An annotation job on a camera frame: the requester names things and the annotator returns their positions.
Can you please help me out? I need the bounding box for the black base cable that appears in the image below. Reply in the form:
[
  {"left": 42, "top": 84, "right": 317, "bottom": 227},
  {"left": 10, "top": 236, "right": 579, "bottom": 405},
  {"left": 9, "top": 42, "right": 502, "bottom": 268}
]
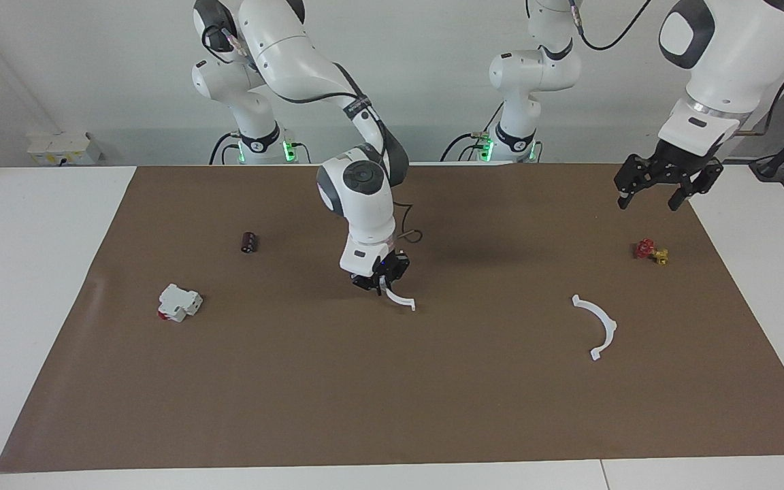
[
  {"left": 210, "top": 133, "right": 240, "bottom": 165},
  {"left": 441, "top": 133, "right": 485, "bottom": 162}
]

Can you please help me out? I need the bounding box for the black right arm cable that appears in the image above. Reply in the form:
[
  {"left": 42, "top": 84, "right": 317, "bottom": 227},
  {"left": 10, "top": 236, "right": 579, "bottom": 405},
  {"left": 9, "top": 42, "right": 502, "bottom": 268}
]
[{"left": 203, "top": 24, "right": 425, "bottom": 244}]

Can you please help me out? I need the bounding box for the brown paper mat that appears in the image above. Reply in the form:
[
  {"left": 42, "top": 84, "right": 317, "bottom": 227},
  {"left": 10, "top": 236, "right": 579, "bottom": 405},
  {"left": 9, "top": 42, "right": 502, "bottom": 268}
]
[{"left": 0, "top": 163, "right": 784, "bottom": 472}]

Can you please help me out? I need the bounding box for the white power strip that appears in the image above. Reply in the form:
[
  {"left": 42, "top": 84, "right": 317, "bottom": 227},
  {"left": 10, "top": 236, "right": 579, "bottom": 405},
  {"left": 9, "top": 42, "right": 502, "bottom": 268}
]
[{"left": 27, "top": 131, "right": 103, "bottom": 166}]

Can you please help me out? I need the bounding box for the white half-ring pipe clamp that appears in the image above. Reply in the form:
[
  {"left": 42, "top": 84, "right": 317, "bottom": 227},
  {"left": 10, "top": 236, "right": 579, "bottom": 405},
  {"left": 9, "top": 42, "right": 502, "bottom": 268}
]
[
  {"left": 572, "top": 294, "right": 618, "bottom": 361},
  {"left": 380, "top": 276, "right": 417, "bottom": 312}
]

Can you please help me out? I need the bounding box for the white circuit breaker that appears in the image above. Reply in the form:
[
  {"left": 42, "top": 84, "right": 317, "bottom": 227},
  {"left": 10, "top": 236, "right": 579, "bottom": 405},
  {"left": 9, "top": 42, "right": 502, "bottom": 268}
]
[{"left": 157, "top": 284, "right": 203, "bottom": 323}]

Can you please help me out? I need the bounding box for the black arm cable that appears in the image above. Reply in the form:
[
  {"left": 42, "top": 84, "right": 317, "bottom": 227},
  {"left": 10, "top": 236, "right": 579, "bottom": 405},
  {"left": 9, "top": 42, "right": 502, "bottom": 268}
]
[
  {"left": 203, "top": 24, "right": 425, "bottom": 244},
  {"left": 572, "top": 0, "right": 784, "bottom": 137}
]

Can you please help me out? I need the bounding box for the red and yellow valve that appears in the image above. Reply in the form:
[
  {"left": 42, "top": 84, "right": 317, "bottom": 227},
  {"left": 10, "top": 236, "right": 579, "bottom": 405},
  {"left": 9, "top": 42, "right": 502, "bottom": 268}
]
[{"left": 633, "top": 238, "right": 670, "bottom": 265}]

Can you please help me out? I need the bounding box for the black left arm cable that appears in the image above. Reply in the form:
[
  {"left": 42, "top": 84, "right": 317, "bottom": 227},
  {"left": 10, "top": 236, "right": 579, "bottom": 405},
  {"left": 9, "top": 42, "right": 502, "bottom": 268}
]
[{"left": 572, "top": 0, "right": 784, "bottom": 137}]

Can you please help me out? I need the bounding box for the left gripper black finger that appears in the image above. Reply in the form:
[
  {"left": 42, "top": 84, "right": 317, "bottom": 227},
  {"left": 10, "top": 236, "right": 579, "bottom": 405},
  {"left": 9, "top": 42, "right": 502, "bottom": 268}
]
[
  {"left": 614, "top": 155, "right": 648, "bottom": 210},
  {"left": 668, "top": 160, "right": 725, "bottom": 212}
]

